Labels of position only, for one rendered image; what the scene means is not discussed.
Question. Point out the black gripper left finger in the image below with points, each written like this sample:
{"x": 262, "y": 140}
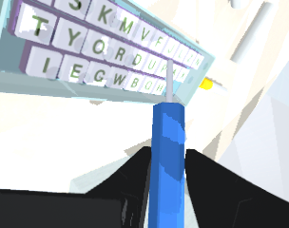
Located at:
{"x": 118, "y": 202}

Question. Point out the blue stylus with grey tip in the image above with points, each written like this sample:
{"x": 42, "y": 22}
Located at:
{"x": 166, "y": 190}

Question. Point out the white keyboard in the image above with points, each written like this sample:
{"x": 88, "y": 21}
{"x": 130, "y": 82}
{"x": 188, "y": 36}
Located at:
{"x": 97, "y": 50}

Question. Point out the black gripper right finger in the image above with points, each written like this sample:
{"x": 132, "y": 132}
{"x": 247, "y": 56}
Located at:
{"x": 223, "y": 199}

